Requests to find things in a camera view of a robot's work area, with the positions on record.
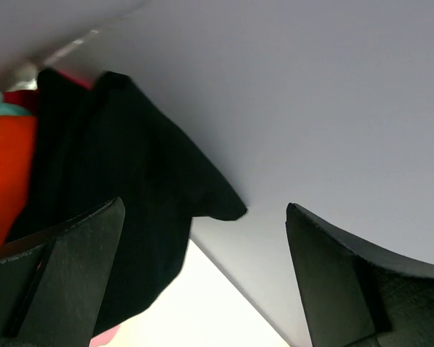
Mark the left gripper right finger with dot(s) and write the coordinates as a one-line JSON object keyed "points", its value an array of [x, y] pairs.
{"points": [[354, 292]]}

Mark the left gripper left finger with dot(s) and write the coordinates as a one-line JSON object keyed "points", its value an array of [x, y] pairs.
{"points": [[52, 283]]}

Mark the black t shirt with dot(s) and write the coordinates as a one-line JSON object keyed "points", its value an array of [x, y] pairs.
{"points": [[110, 141]]}

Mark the pink folded t shirt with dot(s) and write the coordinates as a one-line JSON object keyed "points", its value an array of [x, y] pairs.
{"points": [[104, 338]]}

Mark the orange folded t shirt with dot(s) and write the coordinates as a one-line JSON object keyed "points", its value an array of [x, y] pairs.
{"points": [[17, 142]]}

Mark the teal folded t shirt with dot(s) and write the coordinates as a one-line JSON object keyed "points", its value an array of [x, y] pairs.
{"points": [[0, 105]]}

